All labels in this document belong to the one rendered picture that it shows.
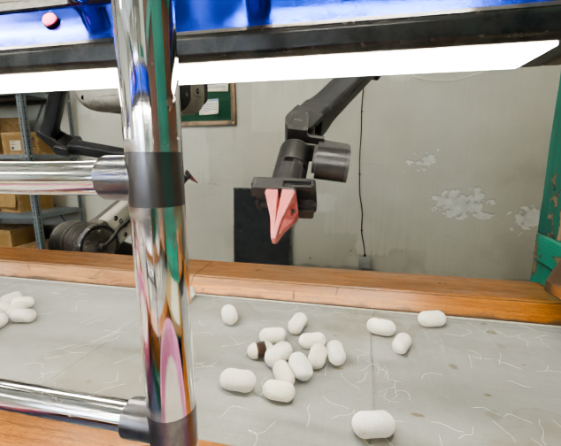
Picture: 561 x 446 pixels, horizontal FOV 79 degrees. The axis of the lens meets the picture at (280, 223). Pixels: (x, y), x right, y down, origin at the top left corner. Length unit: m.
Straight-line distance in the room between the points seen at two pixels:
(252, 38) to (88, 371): 0.37
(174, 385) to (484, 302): 0.49
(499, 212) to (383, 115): 0.96
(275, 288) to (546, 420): 0.36
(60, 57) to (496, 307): 0.60
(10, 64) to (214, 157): 2.28
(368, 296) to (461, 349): 0.15
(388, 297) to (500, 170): 2.03
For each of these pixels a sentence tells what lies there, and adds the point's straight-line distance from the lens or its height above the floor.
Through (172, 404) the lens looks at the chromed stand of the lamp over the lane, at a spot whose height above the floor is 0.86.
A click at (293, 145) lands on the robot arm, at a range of 0.60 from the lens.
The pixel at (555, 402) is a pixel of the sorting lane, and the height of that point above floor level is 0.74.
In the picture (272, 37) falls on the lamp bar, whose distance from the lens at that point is 0.27.
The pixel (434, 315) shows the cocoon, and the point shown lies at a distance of 0.52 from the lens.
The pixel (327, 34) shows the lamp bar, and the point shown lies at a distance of 0.26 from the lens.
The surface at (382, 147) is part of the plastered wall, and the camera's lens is 2.39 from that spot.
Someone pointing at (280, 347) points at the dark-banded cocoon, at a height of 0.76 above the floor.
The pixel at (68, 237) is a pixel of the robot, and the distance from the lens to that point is 1.04.
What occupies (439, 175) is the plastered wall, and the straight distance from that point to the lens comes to 2.43.
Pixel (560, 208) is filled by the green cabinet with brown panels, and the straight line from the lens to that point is 0.68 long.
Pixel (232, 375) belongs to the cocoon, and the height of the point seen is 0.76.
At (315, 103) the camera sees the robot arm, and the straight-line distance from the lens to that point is 0.69.
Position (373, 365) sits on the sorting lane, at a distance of 0.42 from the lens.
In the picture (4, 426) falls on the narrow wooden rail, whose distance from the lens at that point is 0.37.
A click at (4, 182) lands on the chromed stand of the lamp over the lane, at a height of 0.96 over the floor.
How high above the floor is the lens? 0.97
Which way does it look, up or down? 11 degrees down
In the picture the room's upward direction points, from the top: straight up
